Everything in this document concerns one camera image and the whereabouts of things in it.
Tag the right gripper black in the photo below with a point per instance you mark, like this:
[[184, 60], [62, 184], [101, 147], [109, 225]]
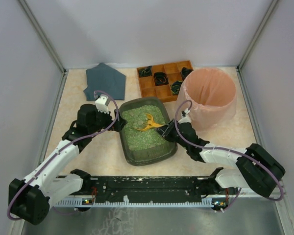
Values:
[[169, 129]]

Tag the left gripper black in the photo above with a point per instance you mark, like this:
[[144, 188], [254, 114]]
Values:
[[116, 120]]

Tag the yellow litter scoop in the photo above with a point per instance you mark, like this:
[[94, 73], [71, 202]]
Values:
[[148, 124]]

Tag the dark grey litter box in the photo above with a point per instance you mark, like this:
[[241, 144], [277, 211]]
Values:
[[151, 155]]

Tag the trash bin with pink bag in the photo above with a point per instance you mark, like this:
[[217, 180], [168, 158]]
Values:
[[213, 95]]

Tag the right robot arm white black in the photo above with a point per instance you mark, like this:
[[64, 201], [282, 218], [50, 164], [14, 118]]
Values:
[[252, 167]]

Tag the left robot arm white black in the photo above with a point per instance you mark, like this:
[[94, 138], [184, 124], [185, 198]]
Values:
[[32, 197]]

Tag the green litter pellets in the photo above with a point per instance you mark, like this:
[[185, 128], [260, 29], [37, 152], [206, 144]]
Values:
[[138, 140]]

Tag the rolled tie yellow floral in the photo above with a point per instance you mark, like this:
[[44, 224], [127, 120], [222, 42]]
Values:
[[175, 87]]

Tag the folded grey-blue cloth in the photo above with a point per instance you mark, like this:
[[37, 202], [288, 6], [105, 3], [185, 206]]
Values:
[[107, 79]]

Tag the orange wooden compartment tray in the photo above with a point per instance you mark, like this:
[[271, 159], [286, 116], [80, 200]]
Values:
[[173, 71]]

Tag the rolled tie orange pattern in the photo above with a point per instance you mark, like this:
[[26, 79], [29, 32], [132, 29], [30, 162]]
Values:
[[160, 78]]

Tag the rolled tie green pattern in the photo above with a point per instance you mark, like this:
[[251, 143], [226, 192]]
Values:
[[145, 72]]

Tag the rolled tie dark grey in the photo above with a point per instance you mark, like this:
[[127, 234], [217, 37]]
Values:
[[185, 72]]

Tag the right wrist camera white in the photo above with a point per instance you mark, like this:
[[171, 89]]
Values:
[[185, 117]]

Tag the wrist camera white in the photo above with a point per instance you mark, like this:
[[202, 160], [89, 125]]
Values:
[[185, 117], [102, 104]]

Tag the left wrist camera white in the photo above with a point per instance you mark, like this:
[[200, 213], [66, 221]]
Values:
[[102, 104]]

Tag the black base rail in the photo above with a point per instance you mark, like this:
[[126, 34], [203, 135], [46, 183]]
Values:
[[153, 192]]

